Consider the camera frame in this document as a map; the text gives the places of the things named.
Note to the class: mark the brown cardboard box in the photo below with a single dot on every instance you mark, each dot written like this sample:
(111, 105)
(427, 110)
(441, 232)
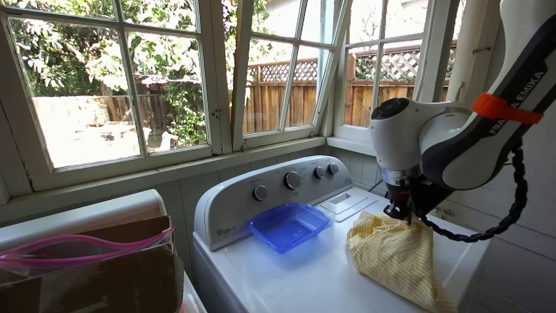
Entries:
(104, 289)

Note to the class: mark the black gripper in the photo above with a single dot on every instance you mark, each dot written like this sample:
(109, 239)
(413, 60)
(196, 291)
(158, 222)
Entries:
(397, 197)

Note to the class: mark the narrow white framed window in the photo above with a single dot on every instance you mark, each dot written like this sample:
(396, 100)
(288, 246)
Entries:
(382, 88)

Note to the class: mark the wide white framed window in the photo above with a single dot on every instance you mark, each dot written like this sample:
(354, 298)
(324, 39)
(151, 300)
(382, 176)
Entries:
(213, 70)

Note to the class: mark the white washing machine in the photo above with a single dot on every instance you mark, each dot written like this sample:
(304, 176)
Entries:
(288, 279)

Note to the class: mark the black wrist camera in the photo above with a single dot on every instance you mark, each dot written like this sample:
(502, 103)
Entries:
(429, 197)

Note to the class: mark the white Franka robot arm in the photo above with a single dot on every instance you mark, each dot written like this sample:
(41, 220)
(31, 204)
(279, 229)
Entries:
(404, 133)

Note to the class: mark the blue plastic container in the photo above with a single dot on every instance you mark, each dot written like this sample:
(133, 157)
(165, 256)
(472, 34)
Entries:
(288, 227)

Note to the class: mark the silver washer knob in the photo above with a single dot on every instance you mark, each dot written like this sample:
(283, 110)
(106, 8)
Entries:
(331, 170)
(291, 180)
(317, 173)
(258, 192)

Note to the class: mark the yellow waffle towel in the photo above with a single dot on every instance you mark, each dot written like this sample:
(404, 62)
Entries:
(399, 262)

